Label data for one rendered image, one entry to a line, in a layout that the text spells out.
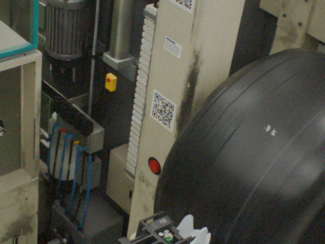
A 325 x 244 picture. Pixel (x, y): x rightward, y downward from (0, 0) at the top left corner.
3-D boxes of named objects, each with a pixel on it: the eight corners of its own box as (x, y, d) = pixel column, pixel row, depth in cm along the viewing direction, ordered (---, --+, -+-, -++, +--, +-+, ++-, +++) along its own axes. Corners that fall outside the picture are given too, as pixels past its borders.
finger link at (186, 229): (215, 212, 111) (177, 230, 105) (206, 238, 114) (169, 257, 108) (202, 202, 113) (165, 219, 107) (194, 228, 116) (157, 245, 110)
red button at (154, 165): (147, 168, 154) (149, 158, 152) (153, 165, 155) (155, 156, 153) (156, 175, 152) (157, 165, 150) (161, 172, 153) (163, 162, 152)
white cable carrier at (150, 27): (124, 175, 165) (145, 4, 138) (139, 167, 168) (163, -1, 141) (135, 184, 163) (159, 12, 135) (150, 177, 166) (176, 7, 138)
